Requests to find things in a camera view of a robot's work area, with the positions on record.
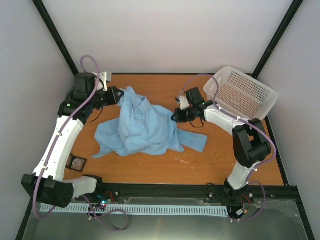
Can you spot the round pink brooch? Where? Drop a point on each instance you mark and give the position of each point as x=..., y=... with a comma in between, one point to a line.
x=77, y=163

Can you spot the light blue button shirt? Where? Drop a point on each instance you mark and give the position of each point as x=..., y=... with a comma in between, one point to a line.
x=143, y=127

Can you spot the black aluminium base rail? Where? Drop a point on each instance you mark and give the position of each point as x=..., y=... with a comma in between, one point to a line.
x=213, y=194

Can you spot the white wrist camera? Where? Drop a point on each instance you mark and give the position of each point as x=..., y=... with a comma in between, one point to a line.
x=104, y=79
x=182, y=102

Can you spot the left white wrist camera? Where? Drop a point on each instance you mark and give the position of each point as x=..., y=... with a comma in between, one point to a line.
x=104, y=79

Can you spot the open black brooch box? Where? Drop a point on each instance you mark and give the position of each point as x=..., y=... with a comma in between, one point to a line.
x=69, y=163

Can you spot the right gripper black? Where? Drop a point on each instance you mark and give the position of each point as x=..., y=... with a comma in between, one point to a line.
x=179, y=118

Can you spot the black frame post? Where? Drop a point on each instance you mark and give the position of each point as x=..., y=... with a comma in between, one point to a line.
x=280, y=31
x=50, y=25

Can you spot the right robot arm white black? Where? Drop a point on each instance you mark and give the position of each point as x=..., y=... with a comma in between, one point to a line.
x=251, y=144

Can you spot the right black frame post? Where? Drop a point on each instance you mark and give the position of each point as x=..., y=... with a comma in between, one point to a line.
x=280, y=31

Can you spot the left red green controller board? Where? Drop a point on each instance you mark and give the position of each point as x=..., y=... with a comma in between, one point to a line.
x=106, y=198

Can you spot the left black frame post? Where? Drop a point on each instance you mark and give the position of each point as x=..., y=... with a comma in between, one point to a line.
x=50, y=25

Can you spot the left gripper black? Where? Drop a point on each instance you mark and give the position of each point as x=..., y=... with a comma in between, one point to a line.
x=113, y=100

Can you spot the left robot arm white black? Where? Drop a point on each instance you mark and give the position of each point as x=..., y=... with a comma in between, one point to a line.
x=46, y=184

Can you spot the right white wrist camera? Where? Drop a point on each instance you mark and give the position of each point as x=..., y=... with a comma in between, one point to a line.
x=182, y=102

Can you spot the light blue slotted cable duct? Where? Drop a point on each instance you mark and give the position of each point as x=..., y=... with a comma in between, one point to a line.
x=142, y=210

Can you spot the white perforated plastic basket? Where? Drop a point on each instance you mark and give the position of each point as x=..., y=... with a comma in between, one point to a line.
x=240, y=94

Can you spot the right controller board with wires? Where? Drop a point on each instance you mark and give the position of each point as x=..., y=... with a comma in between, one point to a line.
x=237, y=213

